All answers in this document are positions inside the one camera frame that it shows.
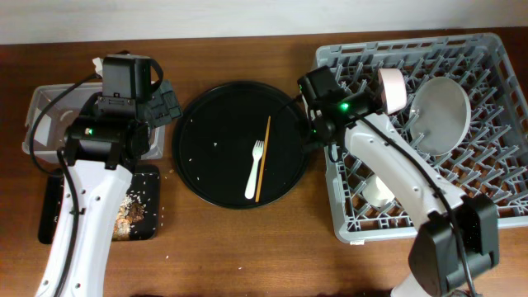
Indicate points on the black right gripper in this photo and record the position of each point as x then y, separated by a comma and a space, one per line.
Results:
313, 139

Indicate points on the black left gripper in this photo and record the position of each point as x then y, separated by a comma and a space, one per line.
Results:
165, 104

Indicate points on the wooden chopstick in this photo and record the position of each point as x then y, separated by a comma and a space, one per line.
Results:
262, 164

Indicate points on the white plastic fork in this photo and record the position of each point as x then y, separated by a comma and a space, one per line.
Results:
257, 153

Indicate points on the cream plastic cup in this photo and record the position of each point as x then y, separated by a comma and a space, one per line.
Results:
376, 192

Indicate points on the pink bowl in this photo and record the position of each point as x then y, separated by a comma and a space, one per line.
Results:
394, 93

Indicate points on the rice and peanut shell waste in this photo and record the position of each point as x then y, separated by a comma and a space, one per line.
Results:
130, 212

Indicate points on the grey round plate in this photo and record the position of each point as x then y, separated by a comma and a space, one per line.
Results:
441, 112

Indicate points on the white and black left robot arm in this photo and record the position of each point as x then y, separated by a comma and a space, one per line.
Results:
101, 149

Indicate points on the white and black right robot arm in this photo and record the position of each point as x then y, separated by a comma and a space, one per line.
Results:
457, 235

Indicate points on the grey dishwasher rack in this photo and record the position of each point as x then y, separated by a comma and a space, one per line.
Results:
490, 160

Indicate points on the round black tray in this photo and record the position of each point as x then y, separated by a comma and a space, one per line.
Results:
213, 141

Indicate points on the black rectangular tray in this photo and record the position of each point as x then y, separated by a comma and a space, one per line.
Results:
144, 198

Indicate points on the clear plastic bin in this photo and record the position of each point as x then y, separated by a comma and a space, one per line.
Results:
49, 135

